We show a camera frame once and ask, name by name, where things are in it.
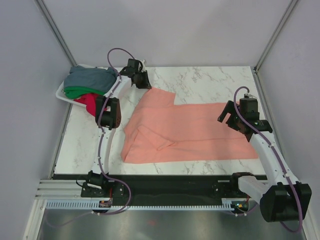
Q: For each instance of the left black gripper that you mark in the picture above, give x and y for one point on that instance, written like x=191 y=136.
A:
x=146 y=85

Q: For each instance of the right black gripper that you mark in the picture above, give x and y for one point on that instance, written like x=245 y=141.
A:
x=229 y=108

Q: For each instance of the white plastic laundry basket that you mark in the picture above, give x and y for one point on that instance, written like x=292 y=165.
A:
x=67 y=98

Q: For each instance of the salmon pink t shirt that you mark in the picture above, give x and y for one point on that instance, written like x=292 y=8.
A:
x=160 y=131

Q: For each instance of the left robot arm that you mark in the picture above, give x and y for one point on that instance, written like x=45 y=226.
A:
x=108 y=115

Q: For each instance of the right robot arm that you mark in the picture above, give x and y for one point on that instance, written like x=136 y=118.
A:
x=283 y=198

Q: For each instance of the grey blue t shirt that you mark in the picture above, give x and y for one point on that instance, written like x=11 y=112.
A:
x=95 y=78

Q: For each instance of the red t shirt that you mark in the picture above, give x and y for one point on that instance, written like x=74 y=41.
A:
x=89 y=100

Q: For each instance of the green t shirt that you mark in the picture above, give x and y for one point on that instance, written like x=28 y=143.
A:
x=75 y=92

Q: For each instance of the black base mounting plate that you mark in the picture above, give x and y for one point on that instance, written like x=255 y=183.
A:
x=99 y=181

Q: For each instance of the white slotted cable duct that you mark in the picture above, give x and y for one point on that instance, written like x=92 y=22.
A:
x=90 y=204

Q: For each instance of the right aluminium frame post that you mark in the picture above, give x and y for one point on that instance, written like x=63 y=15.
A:
x=281 y=24

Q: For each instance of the aluminium frame post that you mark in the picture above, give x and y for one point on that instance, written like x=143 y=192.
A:
x=281 y=24
x=56 y=31

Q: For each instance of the left aluminium frame post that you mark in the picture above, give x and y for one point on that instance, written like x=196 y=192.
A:
x=56 y=31

